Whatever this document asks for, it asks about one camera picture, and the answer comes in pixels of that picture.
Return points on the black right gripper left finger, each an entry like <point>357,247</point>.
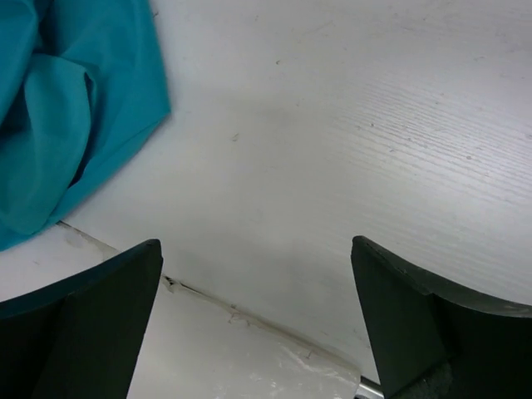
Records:
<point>80,337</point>

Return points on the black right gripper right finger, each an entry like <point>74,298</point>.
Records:
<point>434,338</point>

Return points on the teal t shirt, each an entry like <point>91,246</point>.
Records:
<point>83,87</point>

